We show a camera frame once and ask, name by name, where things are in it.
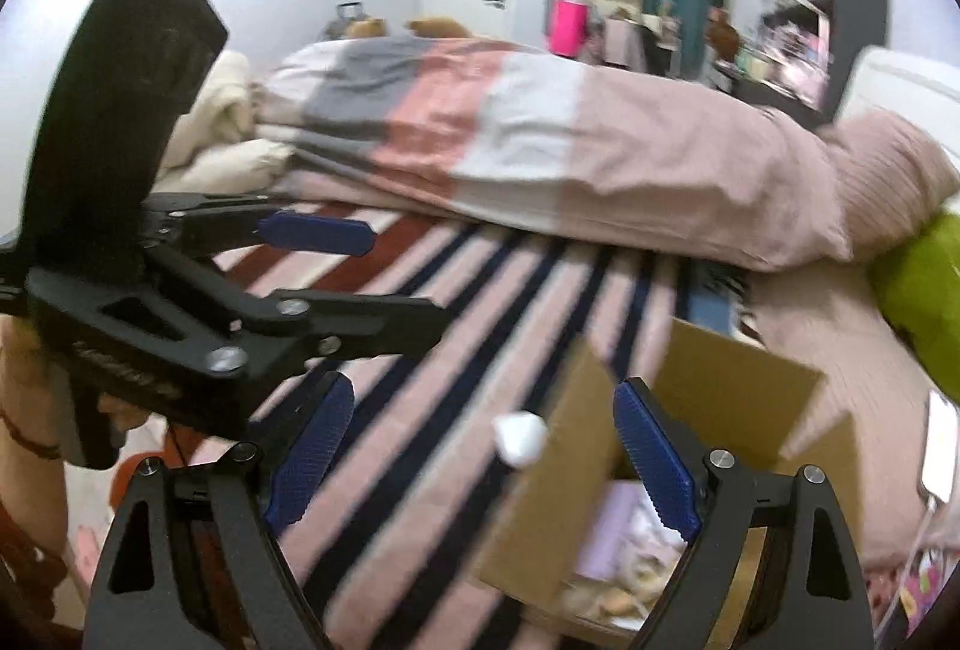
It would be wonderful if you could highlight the brown cardboard box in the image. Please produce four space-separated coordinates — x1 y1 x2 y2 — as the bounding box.
472 316 860 643

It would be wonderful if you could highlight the person's left hand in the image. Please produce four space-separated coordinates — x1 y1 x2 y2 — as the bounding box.
97 393 147 432

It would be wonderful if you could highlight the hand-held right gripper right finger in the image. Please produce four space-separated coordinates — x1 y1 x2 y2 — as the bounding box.
613 377 875 650

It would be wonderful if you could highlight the small white bottle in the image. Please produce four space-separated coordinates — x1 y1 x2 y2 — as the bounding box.
491 411 548 470

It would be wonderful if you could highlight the brown round plush toy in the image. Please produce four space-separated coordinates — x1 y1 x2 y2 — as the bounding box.
709 9 743 59

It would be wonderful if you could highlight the folded pink grey striped duvet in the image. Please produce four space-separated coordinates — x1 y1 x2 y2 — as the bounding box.
251 37 875 272

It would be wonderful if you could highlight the person's left forearm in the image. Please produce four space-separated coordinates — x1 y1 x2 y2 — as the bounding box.
0 318 70 621

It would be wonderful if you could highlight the bright pink bag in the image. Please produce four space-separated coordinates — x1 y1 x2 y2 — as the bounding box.
550 0 590 59

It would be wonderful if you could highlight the striped fleece blanket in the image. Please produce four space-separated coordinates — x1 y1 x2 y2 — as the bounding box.
150 200 751 650

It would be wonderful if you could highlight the pink bed sheet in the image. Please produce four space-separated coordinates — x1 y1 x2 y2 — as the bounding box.
750 260 938 568

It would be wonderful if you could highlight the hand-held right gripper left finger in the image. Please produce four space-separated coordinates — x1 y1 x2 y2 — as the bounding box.
88 371 356 650

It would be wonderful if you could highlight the cream fleece blanket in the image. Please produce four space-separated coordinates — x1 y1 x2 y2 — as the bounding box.
154 50 293 194

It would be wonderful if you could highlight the white bed headboard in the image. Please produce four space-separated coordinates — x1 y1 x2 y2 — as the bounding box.
836 46 960 157

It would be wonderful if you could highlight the white charging cable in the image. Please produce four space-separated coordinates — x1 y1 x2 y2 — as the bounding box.
877 500 940 628

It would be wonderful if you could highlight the red string bracelet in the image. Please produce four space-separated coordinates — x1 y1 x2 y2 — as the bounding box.
0 406 62 461

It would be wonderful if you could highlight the green plush pillow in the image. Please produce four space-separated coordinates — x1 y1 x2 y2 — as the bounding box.
868 211 960 400

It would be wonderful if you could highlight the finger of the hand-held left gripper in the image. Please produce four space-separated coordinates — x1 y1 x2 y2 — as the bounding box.
146 191 376 257
217 288 456 375

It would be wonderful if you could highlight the cluttered desk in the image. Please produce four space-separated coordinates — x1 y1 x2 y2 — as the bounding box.
712 58 826 112

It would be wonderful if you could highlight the purple rectangular box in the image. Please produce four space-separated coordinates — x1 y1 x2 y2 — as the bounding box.
577 481 687 580

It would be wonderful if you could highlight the pink striped pillow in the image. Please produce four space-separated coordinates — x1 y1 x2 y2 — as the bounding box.
821 112 960 261

